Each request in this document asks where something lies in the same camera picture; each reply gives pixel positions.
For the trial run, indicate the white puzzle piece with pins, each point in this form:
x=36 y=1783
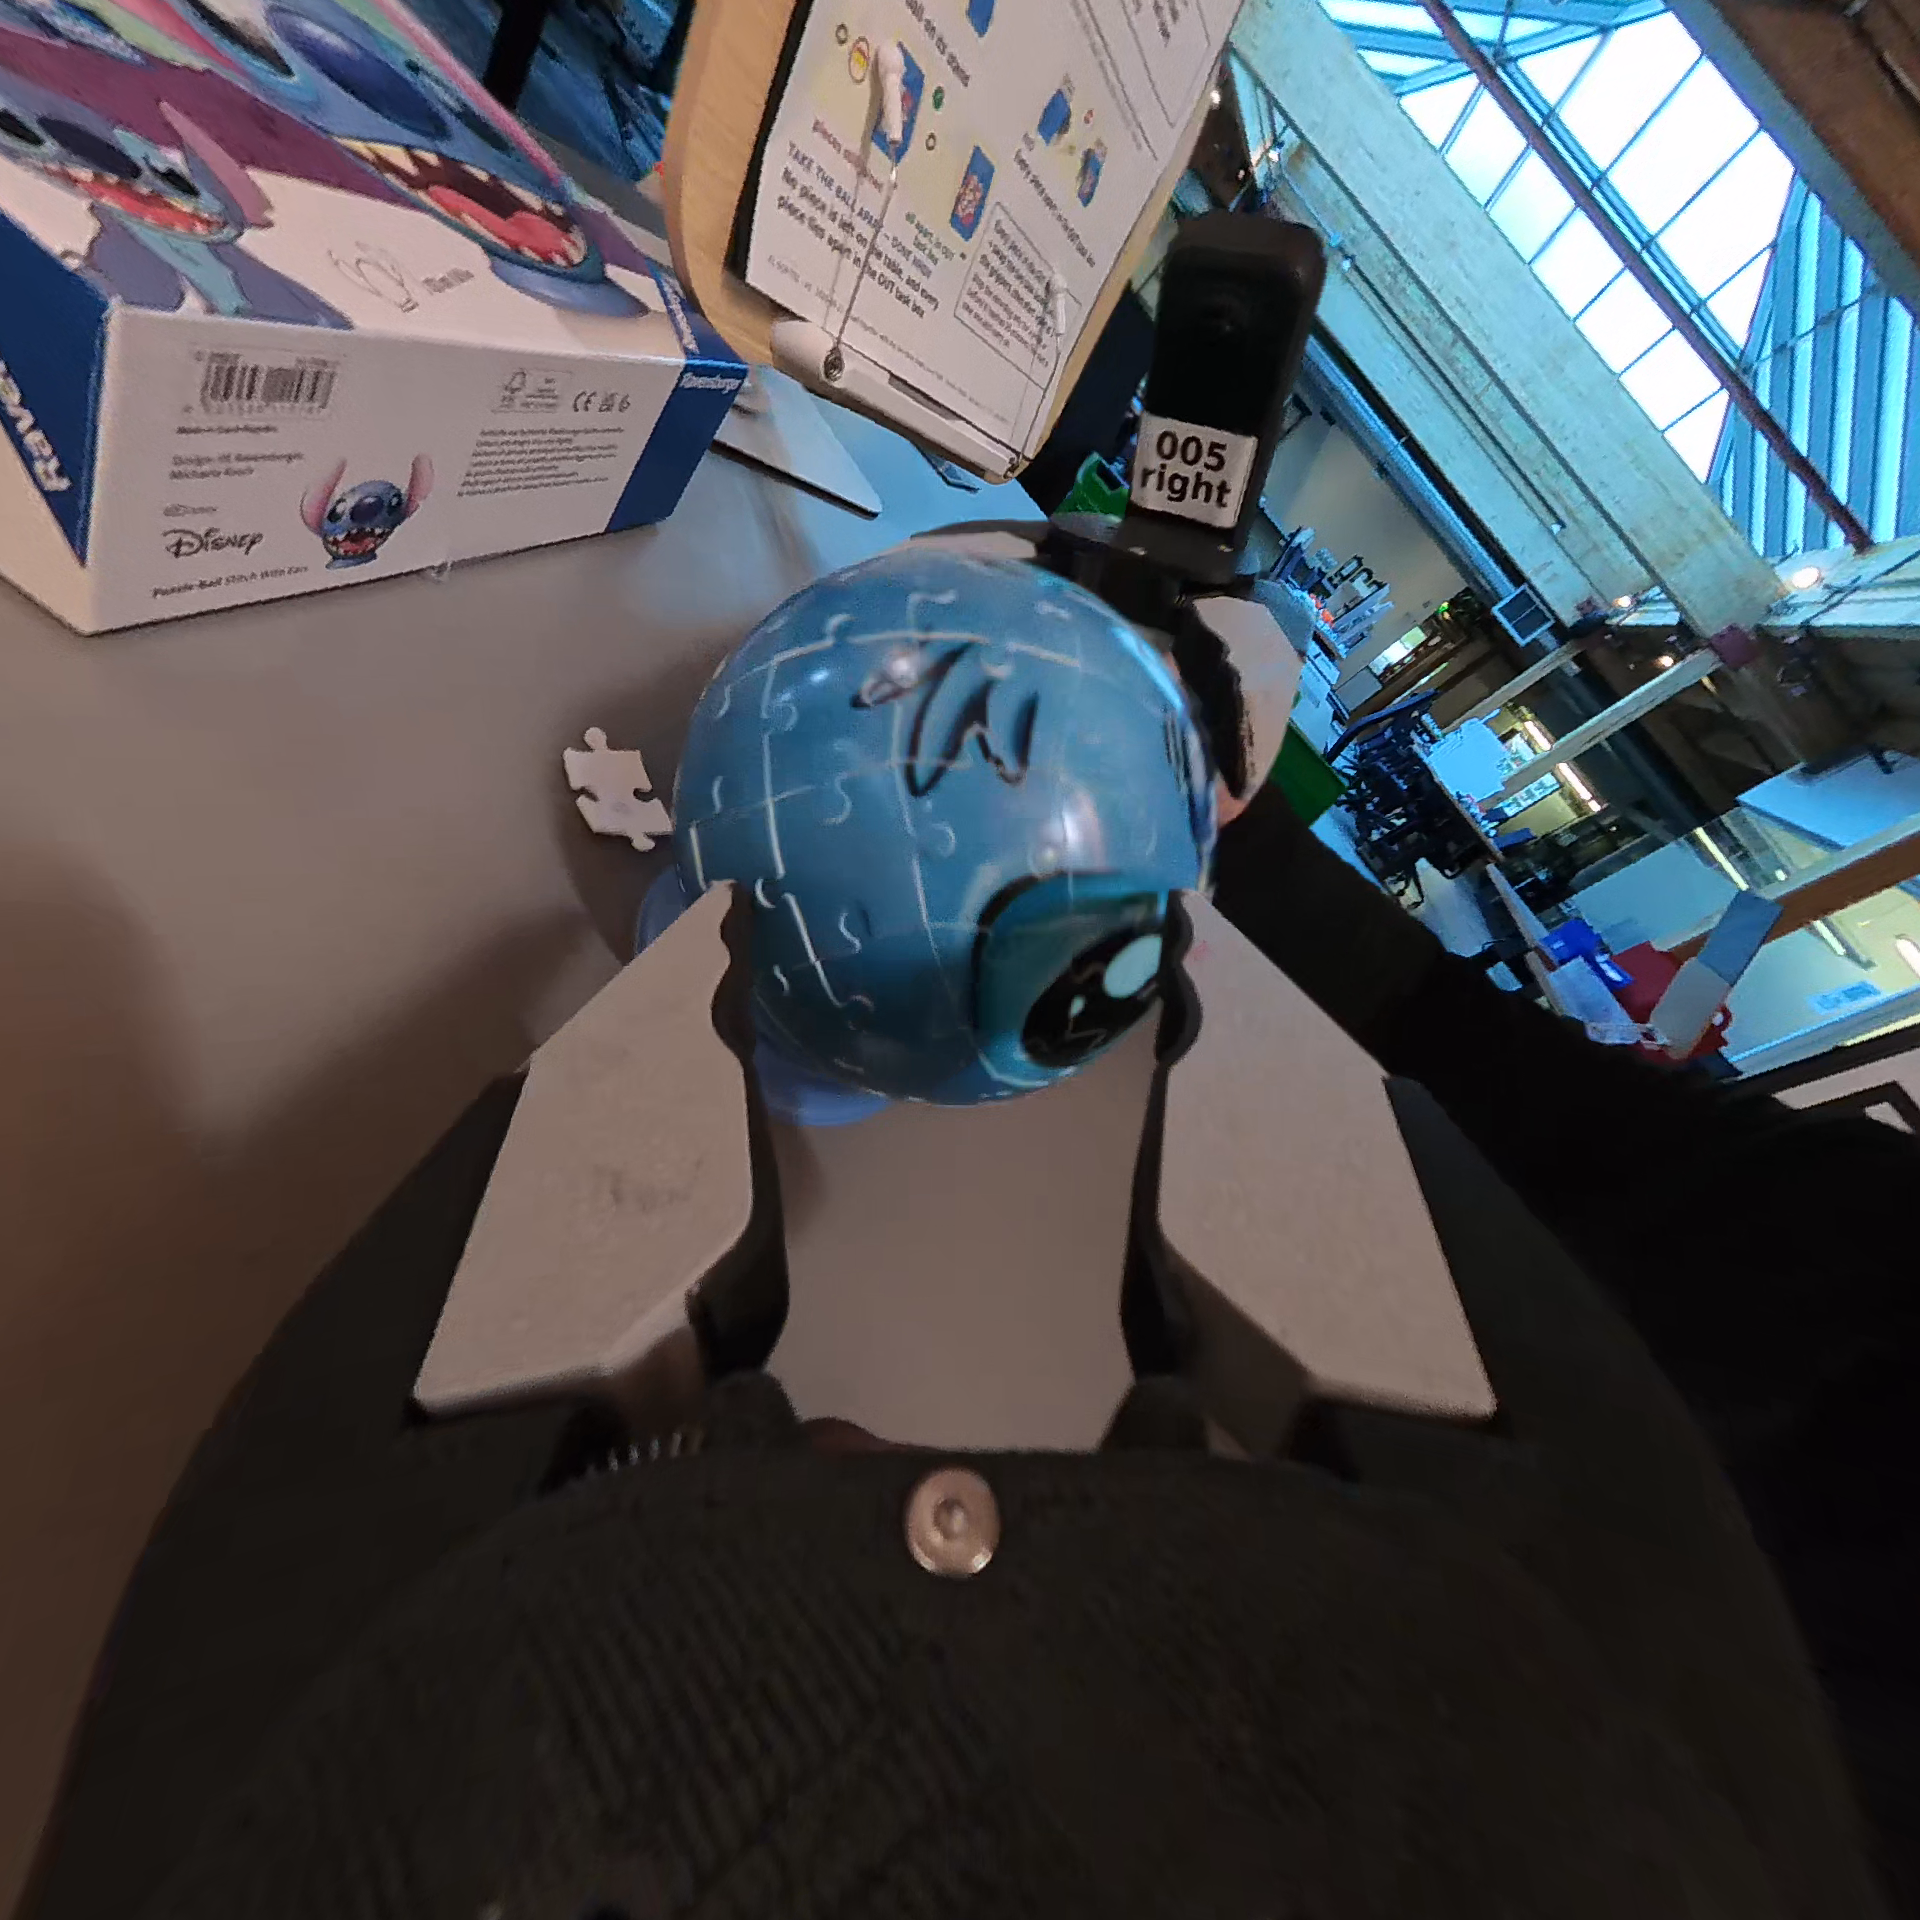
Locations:
x=617 y=786

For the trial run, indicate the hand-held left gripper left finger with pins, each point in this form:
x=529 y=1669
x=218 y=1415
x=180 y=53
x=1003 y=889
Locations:
x=601 y=1231

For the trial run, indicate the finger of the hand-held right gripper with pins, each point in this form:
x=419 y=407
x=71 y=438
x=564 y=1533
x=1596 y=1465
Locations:
x=1271 y=662

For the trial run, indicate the blue ball stand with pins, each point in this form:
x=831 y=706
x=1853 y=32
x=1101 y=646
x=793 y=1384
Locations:
x=819 y=1106

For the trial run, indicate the green plastic bin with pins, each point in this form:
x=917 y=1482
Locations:
x=1309 y=781

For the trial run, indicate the printed puzzle box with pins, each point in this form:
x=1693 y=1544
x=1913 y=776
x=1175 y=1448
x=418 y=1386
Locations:
x=375 y=421

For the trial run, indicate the blue puzzle ball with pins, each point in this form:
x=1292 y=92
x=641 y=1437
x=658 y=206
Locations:
x=902 y=840

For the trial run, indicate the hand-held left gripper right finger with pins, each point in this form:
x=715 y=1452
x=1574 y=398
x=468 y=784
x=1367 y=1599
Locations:
x=1321 y=1231

